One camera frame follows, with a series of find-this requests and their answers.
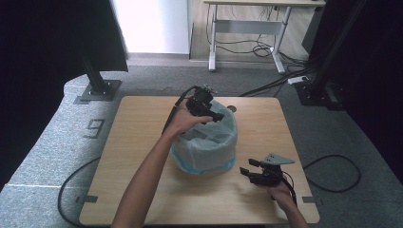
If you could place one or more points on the black stand with grey base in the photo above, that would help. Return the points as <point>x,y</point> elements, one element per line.
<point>101,90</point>

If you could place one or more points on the white power strip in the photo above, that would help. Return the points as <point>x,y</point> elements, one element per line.
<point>297,79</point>

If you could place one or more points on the grey trash bin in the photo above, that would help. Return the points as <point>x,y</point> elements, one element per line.
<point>202,160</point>

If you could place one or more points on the person's right hand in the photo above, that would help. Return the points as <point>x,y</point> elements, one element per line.
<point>282,194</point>

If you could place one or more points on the dark round table grommet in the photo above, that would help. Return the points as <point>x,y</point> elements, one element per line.
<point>232,108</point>

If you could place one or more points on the person's left hand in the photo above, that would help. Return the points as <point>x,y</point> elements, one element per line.
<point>180,122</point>

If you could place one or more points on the black curtain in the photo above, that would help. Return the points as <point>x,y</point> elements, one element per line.
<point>380,63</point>
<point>47,47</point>

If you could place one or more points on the translucent white blue-edged plastic bag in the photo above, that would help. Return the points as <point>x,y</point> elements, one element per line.
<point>209,148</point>

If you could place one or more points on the grey floor tape strip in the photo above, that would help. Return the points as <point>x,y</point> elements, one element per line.
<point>312,199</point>
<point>87,199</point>

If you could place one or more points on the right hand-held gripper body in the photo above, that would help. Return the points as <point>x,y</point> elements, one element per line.
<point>269,174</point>

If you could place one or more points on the white metal desk frame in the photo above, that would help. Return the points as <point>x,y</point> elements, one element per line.
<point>247,27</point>

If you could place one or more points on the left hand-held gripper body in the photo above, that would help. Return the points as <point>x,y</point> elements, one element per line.
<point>199,101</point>

